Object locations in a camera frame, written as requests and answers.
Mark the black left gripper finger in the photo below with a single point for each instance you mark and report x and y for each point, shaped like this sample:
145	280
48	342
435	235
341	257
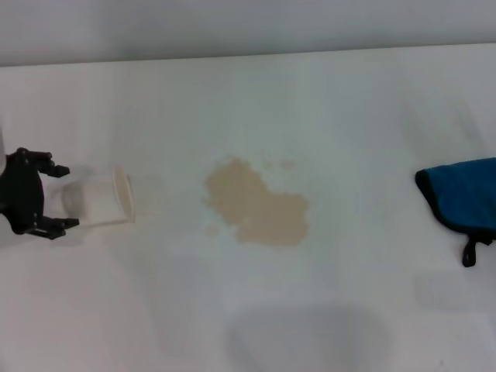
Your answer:
56	171
56	226

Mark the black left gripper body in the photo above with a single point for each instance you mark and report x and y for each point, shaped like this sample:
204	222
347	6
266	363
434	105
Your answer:
21	193

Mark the white paper cup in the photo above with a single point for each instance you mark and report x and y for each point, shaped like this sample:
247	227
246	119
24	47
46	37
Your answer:
98	201

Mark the blue rag with black trim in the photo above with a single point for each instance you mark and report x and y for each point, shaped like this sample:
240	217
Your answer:
463	193

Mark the brown water stain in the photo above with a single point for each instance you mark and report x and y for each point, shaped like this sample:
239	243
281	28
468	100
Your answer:
257	209

